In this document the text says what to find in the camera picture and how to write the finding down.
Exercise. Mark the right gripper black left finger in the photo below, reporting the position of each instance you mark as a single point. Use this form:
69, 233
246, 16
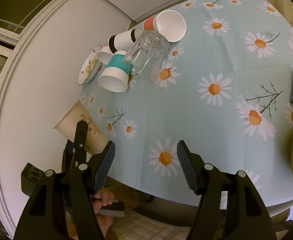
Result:
44, 214

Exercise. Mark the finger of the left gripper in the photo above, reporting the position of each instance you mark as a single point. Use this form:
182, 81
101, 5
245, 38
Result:
78, 149

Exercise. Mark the brown paper cup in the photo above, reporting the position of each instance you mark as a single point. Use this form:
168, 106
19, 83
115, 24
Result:
96, 138

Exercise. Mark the teal white paper cup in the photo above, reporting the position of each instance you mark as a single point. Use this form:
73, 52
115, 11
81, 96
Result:
115, 76

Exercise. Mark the pink white paper cup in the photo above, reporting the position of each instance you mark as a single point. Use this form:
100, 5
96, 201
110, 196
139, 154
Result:
105, 54

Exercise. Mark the black striped white paper cup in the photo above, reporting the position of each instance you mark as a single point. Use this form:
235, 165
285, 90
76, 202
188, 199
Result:
123, 41

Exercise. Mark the orange white paper cup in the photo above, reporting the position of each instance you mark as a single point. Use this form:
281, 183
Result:
168, 23

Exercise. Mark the person's left hand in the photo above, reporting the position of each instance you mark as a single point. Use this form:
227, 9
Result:
87, 222

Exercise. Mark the floral white bowl with fruit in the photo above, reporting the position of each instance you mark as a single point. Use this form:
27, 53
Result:
89, 67

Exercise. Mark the clear glass tumbler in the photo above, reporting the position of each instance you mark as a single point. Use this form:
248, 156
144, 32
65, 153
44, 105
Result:
148, 51

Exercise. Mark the daisy print blue tablecloth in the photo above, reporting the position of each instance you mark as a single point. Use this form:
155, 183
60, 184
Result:
225, 89

